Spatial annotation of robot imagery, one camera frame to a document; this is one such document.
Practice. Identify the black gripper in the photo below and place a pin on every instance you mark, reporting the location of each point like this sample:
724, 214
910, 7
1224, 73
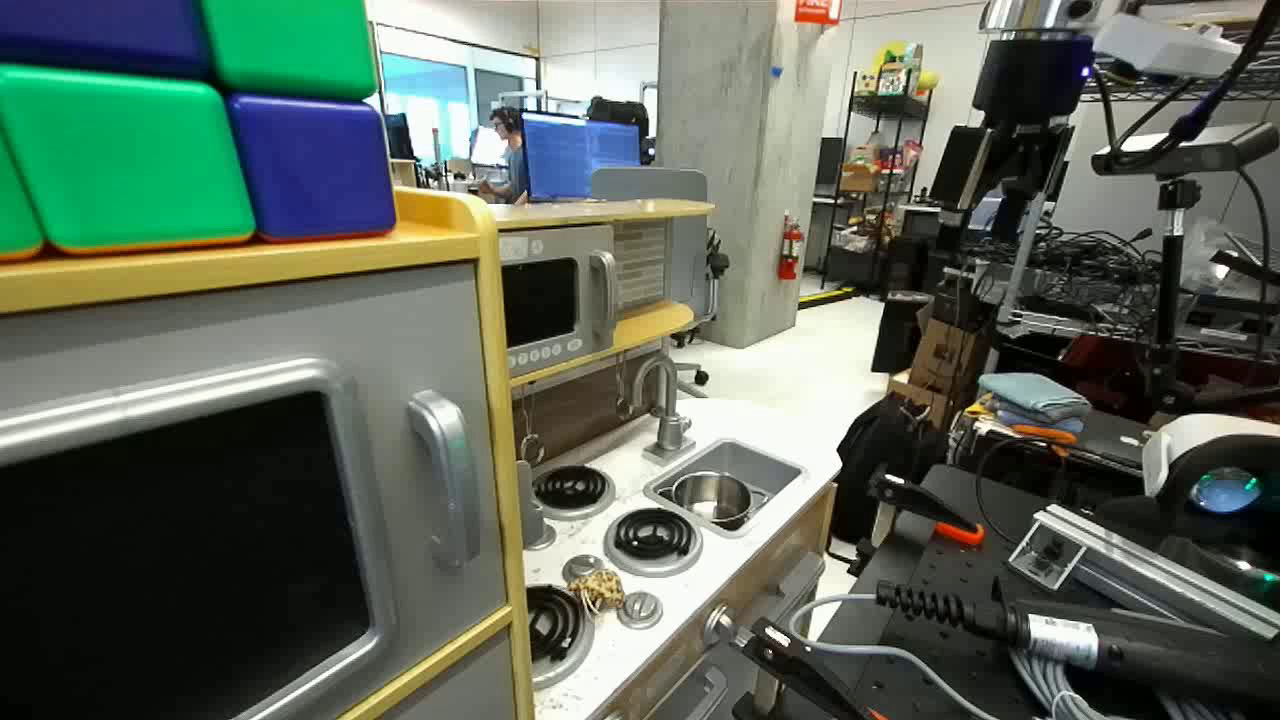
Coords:
1035, 82

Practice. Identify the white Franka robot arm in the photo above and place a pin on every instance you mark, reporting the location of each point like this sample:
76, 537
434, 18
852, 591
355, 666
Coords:
1183, 440

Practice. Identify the black storage shelf rack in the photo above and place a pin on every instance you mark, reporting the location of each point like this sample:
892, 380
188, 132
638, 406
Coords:
887, 175

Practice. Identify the printed cardboard box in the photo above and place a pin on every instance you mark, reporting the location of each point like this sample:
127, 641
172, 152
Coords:
948, 354

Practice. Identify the red fire extinguisher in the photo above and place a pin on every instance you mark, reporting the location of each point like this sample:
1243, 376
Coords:
790, 248

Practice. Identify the folded light blue cloth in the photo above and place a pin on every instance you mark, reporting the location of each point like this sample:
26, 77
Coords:
1035, 397

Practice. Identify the black bag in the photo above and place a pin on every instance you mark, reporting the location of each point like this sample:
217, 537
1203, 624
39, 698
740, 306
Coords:
883, 463

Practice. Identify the small black orange clamp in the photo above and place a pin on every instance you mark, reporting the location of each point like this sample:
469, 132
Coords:
932, 514

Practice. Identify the silver sink basin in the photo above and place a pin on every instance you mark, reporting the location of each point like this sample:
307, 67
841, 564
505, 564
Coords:
760, 467

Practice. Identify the grey toy faucet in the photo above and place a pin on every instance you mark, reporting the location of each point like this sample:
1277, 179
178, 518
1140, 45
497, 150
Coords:
666, 415

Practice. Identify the stainless steel bowl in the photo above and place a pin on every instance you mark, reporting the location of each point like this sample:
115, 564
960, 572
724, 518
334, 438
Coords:
715, 499

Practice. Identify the seated person in blue shirt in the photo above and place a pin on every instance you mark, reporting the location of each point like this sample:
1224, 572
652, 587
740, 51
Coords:
508, 152

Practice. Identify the silver toy microwave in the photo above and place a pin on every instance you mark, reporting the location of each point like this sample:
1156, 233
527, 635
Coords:
543, 300

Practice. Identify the black coil stove burner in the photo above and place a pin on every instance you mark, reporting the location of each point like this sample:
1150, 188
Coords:
650, 537
555, 624
572, 490

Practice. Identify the toy kitchen unit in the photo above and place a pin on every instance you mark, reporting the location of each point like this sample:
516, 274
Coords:
441, 255

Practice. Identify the silver kitchen panel knob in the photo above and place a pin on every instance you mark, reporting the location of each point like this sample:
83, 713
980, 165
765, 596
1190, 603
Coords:
720, 623

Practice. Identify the silver round stove knob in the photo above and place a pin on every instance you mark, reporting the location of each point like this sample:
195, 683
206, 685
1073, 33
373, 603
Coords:
641, 610

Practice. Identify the silver cabinet door with window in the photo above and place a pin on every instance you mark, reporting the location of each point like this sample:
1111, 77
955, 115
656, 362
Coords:
386, 344

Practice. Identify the blue block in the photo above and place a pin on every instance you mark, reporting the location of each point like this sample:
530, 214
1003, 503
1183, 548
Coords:
312, 165

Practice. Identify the green plastic storage bin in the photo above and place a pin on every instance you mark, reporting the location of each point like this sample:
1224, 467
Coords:
19, 214
287, 45

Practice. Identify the green block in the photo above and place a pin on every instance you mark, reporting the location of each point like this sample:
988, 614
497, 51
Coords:
122, 162

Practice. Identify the blue plastic storage bin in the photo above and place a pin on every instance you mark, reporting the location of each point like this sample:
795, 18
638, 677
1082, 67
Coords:
95, 29

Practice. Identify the aluminium extrusion rail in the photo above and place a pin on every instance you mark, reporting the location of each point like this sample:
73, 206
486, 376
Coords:
1175, 572

